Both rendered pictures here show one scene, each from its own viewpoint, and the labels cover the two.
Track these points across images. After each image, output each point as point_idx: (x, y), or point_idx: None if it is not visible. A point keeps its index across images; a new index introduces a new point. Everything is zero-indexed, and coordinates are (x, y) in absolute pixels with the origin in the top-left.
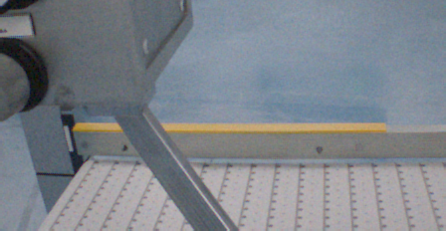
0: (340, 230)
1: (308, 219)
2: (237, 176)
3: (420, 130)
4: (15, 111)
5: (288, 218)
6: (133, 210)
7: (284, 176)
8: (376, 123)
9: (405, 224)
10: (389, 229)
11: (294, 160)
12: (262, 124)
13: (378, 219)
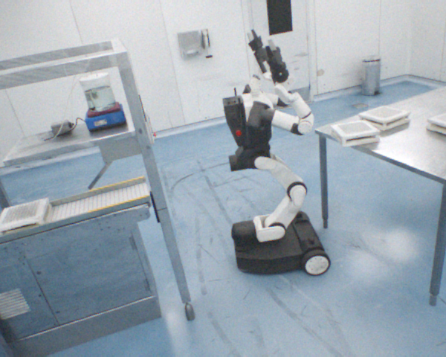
0: (99, 204)
1: (104, 204)
2: None
3: (81, 213)
4: None
5: (107, 204)
6: (132, 197)
7: None
8: (89, 211)
9: (88, 208)
10: (91, 207)
11: None
12: (111, 205)
13: (93, 207)
